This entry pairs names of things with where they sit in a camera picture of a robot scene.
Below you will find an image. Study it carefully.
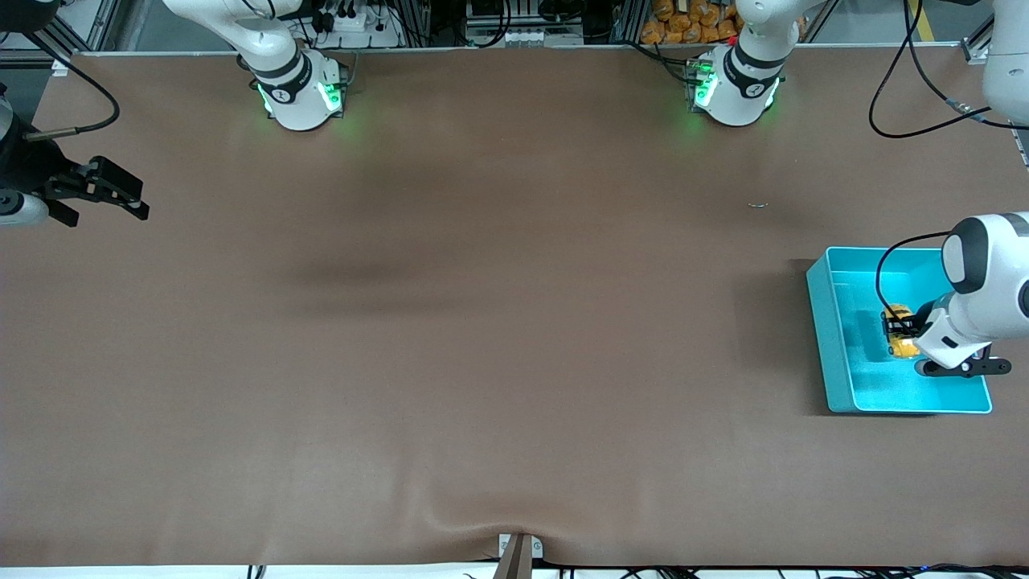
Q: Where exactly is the metal mat clamp bracket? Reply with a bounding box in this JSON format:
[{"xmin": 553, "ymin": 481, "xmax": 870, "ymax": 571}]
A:
[{"xmin": 497, "ymin": 532, "xmax": 544, "ymax": 579}]

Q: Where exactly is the white power strip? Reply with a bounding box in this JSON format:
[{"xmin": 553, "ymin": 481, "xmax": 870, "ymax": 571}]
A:
[{"xmin": 315, "ymin": 4, "xmax": 404, "ymax": 49}]

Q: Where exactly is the yellow beetle toy car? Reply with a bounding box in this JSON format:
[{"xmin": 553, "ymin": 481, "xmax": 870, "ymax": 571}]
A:
[{"xmin": 882, "ymin": 303, "xmax": 922, "ymax": 359}]

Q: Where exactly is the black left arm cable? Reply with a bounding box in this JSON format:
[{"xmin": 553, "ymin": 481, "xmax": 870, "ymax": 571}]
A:
[{"xmin": 868, "ymin": 0, "xmax": 1029, "ymax": 318}]

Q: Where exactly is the pile of orange objects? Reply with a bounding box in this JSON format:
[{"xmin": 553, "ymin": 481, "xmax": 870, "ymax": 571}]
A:
[{"xmin": 641, "ymin": 0, "xmax": 806, "ymax": 46}]

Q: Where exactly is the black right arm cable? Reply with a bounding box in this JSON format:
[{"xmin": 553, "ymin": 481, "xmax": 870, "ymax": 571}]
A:
[{"xmin": 23, "ymin": 32, "xmax": 122, "ymax": 143}]

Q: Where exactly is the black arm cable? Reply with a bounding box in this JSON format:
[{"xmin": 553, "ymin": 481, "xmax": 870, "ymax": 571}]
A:
[
  {"xmin": 23, "ymin": 32, "xmax": 122, "ymax": 143},
  {"xmin": 868, "ymin": 0, "xmax": 1029, "ymax": 318}
]

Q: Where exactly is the grey control box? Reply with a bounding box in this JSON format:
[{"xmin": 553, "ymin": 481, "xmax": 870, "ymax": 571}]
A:
[{"xmin": 465, "ymin": 0, "xmax": 586, "ymax": 48}]

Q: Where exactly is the brown table mat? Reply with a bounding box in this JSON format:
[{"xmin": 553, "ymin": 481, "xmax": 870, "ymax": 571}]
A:
[{"xmin": 0, "ymin": 44, "xmax": 1029, "ymax": 568}]

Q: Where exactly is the teal plastic storage bin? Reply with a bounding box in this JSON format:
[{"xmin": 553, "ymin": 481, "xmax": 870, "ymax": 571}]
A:
[{"xmin": 806, "ymin": 247, "xmax": 993, "ymax": 415}]

